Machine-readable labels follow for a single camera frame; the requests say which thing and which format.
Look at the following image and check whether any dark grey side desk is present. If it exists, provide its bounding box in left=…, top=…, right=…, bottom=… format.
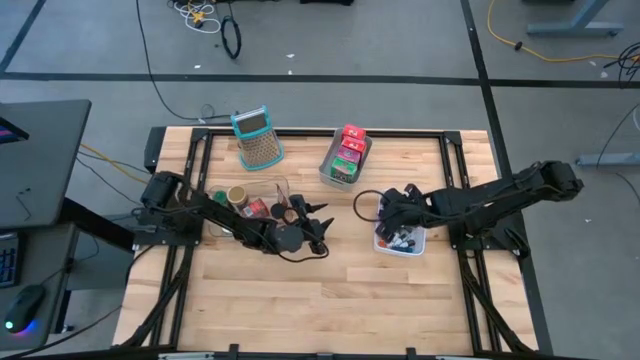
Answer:
left=0, top=98, right=94, bottom=230

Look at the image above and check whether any green Apple Jacks cereal box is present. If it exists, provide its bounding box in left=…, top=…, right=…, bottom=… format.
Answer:
left=329, top=157, right=360, bottom=184

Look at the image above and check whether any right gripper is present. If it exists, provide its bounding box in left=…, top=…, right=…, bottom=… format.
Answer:
left=375, top=183, right=436, bottom=242

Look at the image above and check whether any black floor cable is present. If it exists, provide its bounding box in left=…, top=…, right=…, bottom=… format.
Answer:
left=134, top=0, right=236, bottom=124

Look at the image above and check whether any smoked paprika tin red lid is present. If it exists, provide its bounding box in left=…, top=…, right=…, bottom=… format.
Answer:
left=243, top=198, right=271, bottom=220

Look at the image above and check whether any white and yellow cable bundle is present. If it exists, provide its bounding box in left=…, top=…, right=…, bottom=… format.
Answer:
left=172, top=0, right=222, bottom=35

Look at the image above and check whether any tan lid spice jar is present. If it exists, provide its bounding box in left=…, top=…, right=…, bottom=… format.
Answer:
left=226, top=185, right=250, bottom=209

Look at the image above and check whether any grey lower desk surface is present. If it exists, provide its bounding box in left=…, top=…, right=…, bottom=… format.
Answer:
left=0, top=222, right=79, bottom=351

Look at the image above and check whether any yellow extension cable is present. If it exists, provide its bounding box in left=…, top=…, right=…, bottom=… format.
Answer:
left=487, top=0, right=626, bottom=64

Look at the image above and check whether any computer monitor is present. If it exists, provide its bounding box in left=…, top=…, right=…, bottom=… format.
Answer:
left=0, top=115, right=30, bottom=146

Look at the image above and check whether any clear plastic container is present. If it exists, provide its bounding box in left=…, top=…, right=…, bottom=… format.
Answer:
left=206, top=174, right=293, bottom=237

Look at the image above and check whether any thin yellow cable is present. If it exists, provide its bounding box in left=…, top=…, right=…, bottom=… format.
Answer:
left=79, top=143, right=149, bottom=185

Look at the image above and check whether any grey plastic bin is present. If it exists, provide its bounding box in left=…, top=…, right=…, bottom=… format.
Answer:
left=318, top=127, right=374, bottom=192

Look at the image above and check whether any purple cereal box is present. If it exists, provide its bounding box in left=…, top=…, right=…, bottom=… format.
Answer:
left=336, top=147, right=362, bottom=165

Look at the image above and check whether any white perforated plastic basket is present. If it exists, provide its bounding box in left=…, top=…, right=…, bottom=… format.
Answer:
left=372, top=197, right=428, bottom=258

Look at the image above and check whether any blue-grey table leg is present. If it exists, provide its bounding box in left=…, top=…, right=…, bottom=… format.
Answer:
left=574, top=152, right=640, bottom=168
left=526, top=0, right=625, bottom=38

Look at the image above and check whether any black keyboard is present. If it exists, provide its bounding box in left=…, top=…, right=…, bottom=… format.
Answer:
left=0, top=232, right=21, bottom=290

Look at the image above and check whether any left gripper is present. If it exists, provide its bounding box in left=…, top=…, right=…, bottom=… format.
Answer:
left=271, top=201, right=336, bottom=256

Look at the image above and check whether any black coiled cable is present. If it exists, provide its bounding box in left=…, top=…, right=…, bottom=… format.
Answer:
left=220, top=14, right=243, bottom=61

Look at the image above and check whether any black aluminium table frame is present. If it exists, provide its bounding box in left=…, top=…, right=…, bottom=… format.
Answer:
left=119, top=125, right=555, bottom=359

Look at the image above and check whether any teal steel box grater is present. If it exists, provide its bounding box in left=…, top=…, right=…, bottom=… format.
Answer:
left=229, top=104, right=286, bottom=172

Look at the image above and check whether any black cable tangle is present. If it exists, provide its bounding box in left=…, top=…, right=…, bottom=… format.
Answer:
left=602, top=41, right=640, bottom=82

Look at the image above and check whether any black computer mouse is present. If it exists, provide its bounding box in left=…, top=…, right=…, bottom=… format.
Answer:
left=3, top=283, right=48, bottom=335

